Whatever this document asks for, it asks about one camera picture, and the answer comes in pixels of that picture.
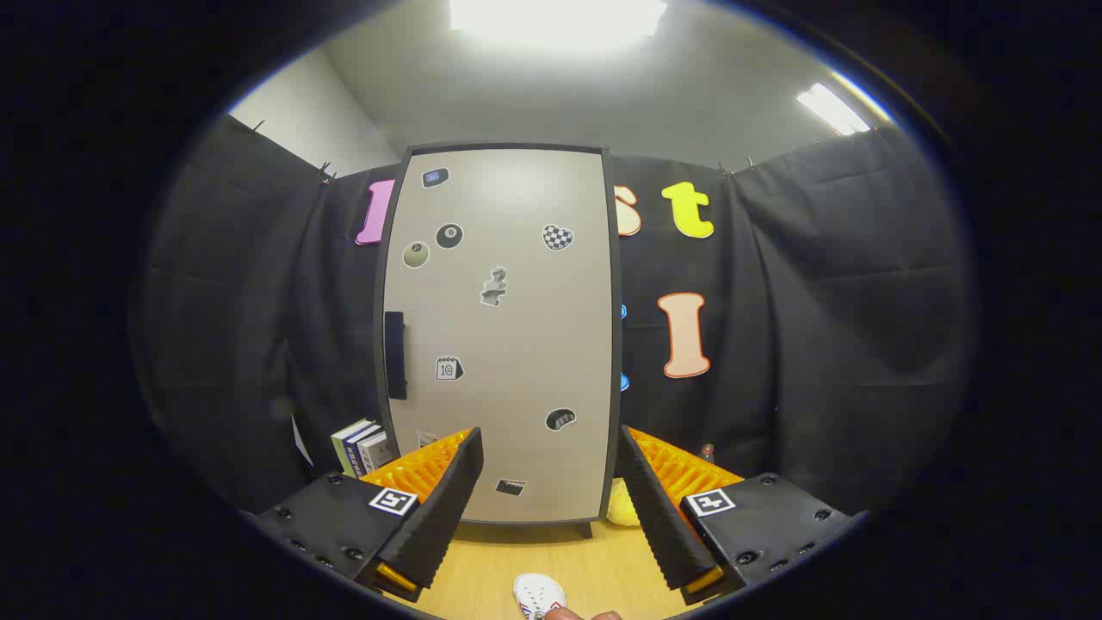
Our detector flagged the dark blue book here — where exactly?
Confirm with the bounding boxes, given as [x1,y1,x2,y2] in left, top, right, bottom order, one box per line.
[344,424,381,473]

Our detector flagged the wide ceiling light panel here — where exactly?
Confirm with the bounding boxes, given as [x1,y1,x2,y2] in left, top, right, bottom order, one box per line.
[448,0,669,49]

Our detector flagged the narrow ceiling light strip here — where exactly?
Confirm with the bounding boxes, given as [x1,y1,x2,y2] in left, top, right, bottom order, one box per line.
[796,82,872,137]

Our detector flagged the black backdrop cloth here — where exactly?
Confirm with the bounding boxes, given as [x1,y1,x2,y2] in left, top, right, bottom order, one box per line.
[142,116,974,518]

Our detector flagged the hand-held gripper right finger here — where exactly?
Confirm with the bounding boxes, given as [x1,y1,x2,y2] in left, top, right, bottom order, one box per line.
[618,425,870,606]

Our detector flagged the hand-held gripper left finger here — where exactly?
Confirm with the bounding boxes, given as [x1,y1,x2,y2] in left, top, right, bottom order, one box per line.
[250,426,485,604]

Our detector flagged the green and white book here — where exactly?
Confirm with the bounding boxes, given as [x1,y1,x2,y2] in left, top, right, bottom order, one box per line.
[331,419,369,476]

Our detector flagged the grey shoe cabinet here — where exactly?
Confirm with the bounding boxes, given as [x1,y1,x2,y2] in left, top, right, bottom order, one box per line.
[372,142,627,540]

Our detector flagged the white canvas shoe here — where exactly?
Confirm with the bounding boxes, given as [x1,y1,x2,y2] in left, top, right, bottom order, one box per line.
[514,573,567,620]

